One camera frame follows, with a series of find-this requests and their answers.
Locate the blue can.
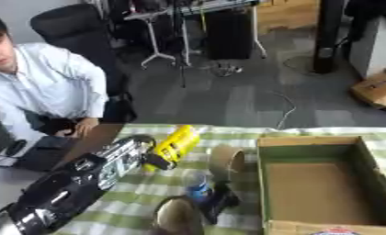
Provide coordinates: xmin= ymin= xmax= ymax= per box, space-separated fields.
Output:
xmin=183 ymin=171 xmax=214 ymax=204

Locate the black bag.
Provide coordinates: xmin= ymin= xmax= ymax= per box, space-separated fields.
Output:
xmin=0 ymin=135 xmax=81 ymax=173

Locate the white floor cable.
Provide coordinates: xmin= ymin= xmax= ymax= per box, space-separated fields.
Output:
xmin=271 ymin=91 xmax=300 ymax=130

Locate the cardboard box with green inside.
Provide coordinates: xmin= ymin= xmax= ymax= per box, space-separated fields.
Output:
xmin=254 ymin=135 xmax=386 ymax=235

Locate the white stand with legs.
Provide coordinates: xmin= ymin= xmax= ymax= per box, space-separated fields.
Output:
xmin=122 ymin=8 xmax=179 ymax=70

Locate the small black device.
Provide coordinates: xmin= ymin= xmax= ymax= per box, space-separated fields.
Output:
xmin=35 ymin=115 xmax=81 ymax=138

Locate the person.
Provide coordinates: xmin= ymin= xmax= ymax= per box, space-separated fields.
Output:
xmin=0 ymin=12 xmax=111 ymax=142

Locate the desk with white legs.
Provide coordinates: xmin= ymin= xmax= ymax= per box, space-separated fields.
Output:
xmin=170 ymin=0 xmax=270 ymax=68

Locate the white cabinet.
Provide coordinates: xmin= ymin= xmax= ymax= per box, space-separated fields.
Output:
xmin=347 ymin=15 xmax=386 ymax=80

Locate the black tower fan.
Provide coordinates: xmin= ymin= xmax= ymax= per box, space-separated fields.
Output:
xmin=283 ymin=0 xmax=347 ymax=76

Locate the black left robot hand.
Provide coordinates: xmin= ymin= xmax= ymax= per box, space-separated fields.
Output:
xmin=127 ymin=134 xmax=180 ymax=172

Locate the black office chair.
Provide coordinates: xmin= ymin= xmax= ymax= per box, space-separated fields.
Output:
xmin=28 ymin=3 xmax=141 ymax=124

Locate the black computer case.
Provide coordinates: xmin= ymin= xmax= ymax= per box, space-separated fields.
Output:
xmin=202 ymin=8 xmax=256 ymax=61

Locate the flat cardboard box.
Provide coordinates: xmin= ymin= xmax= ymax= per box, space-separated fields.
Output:
xmin=348 ymin=67 xmax=386 ymax=110

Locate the wooden cabinet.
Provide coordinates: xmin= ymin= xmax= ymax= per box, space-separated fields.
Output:
xmin=255 ymin=0 xmax=322 ymax=35

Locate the brown tape roll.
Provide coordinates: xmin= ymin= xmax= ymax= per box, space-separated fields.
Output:
xmin=207 ymin=144 xmax=248 ymax=182

